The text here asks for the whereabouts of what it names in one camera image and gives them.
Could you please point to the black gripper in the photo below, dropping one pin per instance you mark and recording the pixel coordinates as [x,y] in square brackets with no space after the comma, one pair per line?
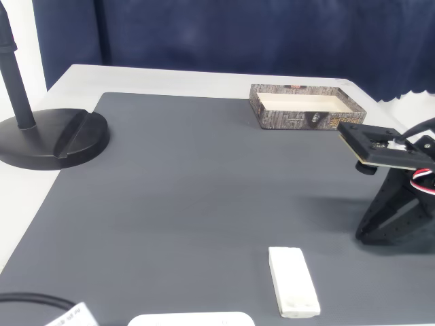
[391,207]

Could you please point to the white flat electronic device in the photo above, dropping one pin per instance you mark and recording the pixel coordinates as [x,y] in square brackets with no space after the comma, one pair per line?
[190,320]

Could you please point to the grey desk mat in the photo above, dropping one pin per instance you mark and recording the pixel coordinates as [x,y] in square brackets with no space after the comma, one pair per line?
[187,203]

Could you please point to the white rectangular block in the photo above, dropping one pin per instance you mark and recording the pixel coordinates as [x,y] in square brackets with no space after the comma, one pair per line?
[292,282]

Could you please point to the dark blue curtain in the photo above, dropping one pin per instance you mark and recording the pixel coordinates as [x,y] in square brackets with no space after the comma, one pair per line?
[238,34]

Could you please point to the black round-base stand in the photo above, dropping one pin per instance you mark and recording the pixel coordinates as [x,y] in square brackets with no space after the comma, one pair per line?
[51,142]

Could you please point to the patterned open cardboard box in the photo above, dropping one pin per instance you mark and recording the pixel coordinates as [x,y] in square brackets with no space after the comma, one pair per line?
[292,120]

